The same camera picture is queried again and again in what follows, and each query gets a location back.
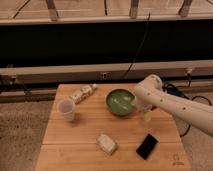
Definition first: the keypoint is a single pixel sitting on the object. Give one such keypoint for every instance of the white labelled bottle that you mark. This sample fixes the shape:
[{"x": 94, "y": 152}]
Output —
[{"x": 84, "y": 92}]

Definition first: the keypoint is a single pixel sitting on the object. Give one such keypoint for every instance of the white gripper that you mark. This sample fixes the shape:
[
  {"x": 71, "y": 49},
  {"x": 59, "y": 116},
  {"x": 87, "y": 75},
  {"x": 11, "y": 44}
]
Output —
[{"x": 143, "y": 106}]

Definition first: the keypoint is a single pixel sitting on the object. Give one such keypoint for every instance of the clear plastic cup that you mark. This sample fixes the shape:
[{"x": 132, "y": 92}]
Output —
[{"x": 66, "y": 107}]

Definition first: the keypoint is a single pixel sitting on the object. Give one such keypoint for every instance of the black smartphone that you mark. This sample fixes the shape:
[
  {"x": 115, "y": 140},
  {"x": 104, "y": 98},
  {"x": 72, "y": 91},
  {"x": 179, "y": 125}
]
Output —
[{"x": 147, "y": 146}]

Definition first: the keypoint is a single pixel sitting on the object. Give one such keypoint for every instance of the white wrapped block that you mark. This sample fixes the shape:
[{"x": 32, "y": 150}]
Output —
[{"x": 106, "y": 143}]

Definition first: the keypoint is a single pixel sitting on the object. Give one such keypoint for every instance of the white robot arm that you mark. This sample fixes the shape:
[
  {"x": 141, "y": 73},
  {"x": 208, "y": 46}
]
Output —
[{"x": 149, "y": 93}]

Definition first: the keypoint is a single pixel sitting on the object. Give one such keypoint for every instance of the green ceramic bowl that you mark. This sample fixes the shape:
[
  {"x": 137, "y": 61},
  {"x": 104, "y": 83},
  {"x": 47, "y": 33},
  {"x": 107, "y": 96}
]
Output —
[{"x": 119, "y": 102}]

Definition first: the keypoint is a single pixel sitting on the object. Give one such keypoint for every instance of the wooden table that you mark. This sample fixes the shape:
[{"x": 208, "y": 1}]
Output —
[{"x": 71, "y": 146}]

